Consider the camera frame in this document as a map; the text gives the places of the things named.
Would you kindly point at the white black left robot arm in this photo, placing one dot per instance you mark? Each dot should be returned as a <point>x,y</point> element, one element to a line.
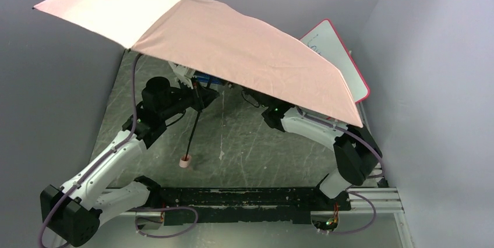
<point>76,209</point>

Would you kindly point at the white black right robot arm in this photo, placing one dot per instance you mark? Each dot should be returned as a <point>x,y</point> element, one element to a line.
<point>355,150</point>

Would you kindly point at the aluminium frame rail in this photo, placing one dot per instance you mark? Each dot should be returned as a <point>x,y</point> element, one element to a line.
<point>372,197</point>

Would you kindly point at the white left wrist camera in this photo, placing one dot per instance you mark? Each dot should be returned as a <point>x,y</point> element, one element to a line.
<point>184,75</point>

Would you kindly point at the red framed whiteboard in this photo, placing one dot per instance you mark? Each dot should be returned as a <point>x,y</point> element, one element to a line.
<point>326,41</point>

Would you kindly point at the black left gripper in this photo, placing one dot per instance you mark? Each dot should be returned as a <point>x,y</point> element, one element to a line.
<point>200,96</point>

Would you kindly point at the pink and black folding umbrella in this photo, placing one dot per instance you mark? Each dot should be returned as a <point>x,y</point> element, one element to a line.
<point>279,71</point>

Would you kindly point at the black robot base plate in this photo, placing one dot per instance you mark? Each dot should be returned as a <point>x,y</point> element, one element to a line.
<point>231,205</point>

